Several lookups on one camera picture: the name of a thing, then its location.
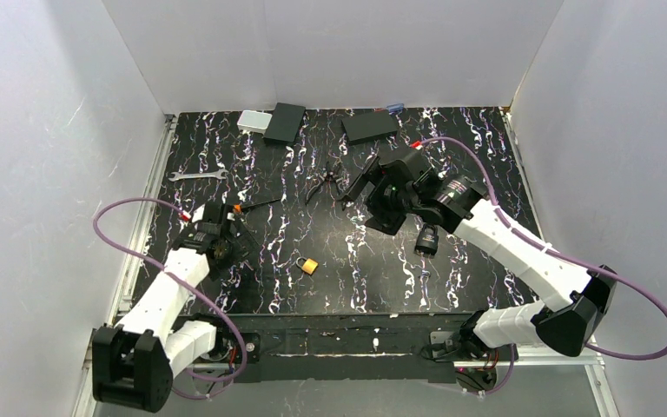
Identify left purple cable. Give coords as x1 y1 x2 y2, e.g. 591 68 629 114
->
92 197 248 401

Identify purple cable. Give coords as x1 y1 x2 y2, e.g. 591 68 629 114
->
411 136 667 397
92 197 248 401

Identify silver open-end wrench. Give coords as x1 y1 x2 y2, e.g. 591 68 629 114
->
168 169 228 182

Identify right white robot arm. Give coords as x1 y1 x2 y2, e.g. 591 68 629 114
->
339 148 615 357

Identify blue transparent small item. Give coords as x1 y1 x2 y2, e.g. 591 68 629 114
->
376 103 405 114

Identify brass padlock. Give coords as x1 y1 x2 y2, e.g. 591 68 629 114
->
295 257 319 275

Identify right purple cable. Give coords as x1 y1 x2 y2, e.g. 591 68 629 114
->
411 136 667 397

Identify black box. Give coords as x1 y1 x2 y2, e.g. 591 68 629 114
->
342 111 399 145
263 103 306 146

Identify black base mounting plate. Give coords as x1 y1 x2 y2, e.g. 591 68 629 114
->
175 313 520 386

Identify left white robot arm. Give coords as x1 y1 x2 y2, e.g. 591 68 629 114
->
91 202 256 413

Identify black box left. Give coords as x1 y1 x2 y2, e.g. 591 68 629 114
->
263 103 306 146

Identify white rectangular box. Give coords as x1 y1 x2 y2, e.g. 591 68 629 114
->
237 109 273 134

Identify black box right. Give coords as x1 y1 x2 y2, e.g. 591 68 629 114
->
342 111 399 145

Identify black handled pliers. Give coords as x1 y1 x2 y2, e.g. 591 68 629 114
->
304 161 343 206

